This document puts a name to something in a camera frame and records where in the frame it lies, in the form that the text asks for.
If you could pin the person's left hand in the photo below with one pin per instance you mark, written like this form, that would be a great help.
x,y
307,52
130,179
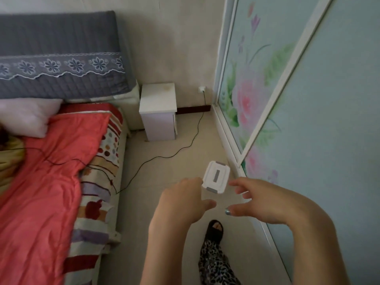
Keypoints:
x,y
178,204

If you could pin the person's right hand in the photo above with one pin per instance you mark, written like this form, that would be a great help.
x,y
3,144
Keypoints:
x,y
267,201

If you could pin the person's left thumb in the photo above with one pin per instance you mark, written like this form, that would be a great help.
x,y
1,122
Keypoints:
x,y
208,205

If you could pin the person's right middle finger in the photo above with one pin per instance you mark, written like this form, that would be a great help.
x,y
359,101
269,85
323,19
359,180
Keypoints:
x,y
247,195

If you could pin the person's right thumb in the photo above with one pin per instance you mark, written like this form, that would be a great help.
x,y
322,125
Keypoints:
x,y
236,210

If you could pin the person's right forearm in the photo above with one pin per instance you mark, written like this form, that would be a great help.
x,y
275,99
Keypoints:
x,y
314,243

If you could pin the person's left forearm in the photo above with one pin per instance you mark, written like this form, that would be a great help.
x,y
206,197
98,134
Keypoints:
x,y
166,255

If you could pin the black slipper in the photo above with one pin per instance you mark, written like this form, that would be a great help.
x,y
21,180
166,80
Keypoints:
x,y
215,230

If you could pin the white box with grey clips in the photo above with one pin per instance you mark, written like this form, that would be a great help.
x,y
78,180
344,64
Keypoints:
x,y
216,176

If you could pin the leopard print trouser leg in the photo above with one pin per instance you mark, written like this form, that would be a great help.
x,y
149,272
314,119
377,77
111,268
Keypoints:
x,y
215,264

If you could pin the dark brown baseboard strip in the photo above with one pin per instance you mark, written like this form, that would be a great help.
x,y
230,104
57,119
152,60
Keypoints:
x,y
193,109

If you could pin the white nightstand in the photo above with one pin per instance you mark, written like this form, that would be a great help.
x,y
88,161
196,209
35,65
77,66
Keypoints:
x,y
158,111

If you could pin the floral sliding wardrobe door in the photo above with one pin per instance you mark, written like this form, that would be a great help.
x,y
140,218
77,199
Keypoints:
x,y
332,115
255,86

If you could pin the striped dotted bedsheet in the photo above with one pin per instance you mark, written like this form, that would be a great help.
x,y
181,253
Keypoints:
x,y
98,186

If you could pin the red quilt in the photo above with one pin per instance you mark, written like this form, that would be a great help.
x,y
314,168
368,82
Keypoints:
x,y
41,186

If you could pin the pink pillow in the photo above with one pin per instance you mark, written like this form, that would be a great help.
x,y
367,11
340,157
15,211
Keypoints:
x,y
28,115

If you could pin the yellow cloth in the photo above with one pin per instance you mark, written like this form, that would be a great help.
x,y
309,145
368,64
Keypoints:
x,y
9,163

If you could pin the grey lace-trimmed headboard cover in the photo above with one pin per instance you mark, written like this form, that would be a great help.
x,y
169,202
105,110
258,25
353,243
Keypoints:
x,y
59,53

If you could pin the white wardrobe floor rail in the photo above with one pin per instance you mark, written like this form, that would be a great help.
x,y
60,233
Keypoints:
x,y
237,163

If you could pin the white wall socket with plug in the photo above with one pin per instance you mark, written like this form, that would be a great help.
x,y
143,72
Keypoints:
x,y
202,89

